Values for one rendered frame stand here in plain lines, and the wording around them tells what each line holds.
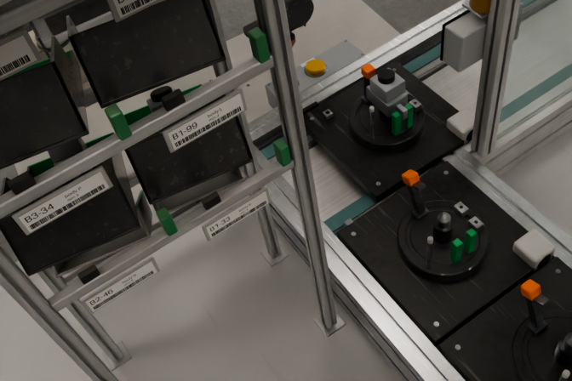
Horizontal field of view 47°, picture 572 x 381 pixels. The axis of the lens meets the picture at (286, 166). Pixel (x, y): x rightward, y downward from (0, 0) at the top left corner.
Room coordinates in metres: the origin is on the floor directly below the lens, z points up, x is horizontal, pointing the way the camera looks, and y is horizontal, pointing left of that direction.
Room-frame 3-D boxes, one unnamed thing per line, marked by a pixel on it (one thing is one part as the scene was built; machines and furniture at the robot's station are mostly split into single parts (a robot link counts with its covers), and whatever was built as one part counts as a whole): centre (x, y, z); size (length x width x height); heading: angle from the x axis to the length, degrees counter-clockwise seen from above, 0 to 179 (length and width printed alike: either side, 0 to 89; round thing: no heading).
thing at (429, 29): (1.02, -0.30, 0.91); 0.89 x 0.06 x 0.11; 114
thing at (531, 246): (0.54, -0.22, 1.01); 0.24 x 0.24 x 0.13; 24
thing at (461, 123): (0.76, -0.33, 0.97); 0.05 x 0.05 x 0.04; 24
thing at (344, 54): (1.00, -0.10, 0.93); 0.21 x 0.07 x 0.06; 114
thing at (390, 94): (0.80, -0.20, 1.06); 0.08 x 0.04 x 0.07; 24
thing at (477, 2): (0.74, -0.33, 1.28); 0.05 x 0.05 x 0.05
